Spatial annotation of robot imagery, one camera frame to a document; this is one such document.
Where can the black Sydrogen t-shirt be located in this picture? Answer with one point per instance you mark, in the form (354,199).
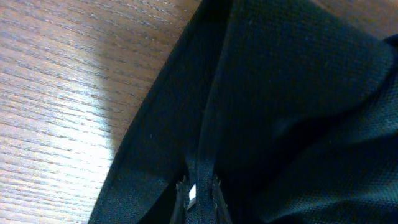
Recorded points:
(294,110)

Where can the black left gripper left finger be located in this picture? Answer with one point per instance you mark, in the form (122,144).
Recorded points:
(182,202)

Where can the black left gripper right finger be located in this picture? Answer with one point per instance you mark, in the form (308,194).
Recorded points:
(222,215)

